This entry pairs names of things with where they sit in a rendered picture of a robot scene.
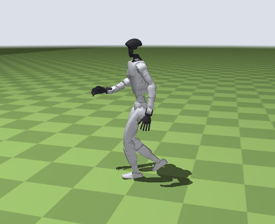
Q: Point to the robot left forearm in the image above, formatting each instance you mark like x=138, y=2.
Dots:
x=151, y=99

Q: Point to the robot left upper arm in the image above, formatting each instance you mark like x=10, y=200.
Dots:
x=143, y=71

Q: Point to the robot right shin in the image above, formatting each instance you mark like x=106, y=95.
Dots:
x=147, y=153

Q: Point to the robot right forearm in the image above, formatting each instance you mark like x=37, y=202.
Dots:
x=116, y=88

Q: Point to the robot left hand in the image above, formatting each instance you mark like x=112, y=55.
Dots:
x=146, y=120

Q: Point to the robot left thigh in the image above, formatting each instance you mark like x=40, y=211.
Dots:
x=132, y=125

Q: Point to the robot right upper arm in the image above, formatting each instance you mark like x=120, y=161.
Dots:
x=127, y=80

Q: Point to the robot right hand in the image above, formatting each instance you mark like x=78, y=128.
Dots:
x=100, y=90

